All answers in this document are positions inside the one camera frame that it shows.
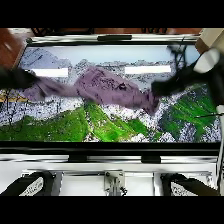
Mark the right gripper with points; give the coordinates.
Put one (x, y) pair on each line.
(166, 87)

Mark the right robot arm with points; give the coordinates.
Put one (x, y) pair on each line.
(213, 78)

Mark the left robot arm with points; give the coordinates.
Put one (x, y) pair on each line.
(15, 78)

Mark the purple printed sweatshirt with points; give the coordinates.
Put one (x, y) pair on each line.
(110, 88)

